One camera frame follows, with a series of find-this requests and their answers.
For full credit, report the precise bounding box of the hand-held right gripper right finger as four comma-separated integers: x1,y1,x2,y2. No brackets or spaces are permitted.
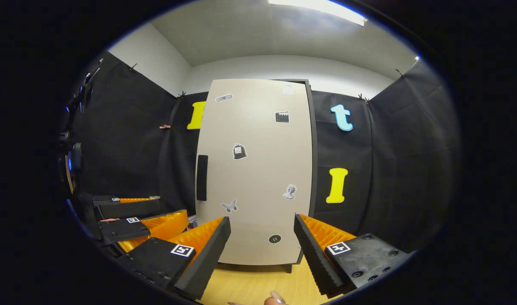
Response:
294,213,411,297

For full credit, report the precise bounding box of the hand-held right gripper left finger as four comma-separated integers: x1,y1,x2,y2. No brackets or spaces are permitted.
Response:
114,216,232,300

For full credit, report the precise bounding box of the black cabinet door handle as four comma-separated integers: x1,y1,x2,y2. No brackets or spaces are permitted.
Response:
196,155,209,202

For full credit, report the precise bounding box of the beige cabinet door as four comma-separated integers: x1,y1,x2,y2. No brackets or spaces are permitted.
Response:
195,79,314,266

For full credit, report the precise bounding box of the black backdrop cloth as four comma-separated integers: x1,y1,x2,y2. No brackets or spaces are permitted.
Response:
66,51,462,255

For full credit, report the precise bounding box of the black tripod rig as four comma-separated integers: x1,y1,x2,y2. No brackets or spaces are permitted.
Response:
58,59,102,194

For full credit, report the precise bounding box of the long ceiling light panel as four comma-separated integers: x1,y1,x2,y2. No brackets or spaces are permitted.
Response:
269,0,367,27

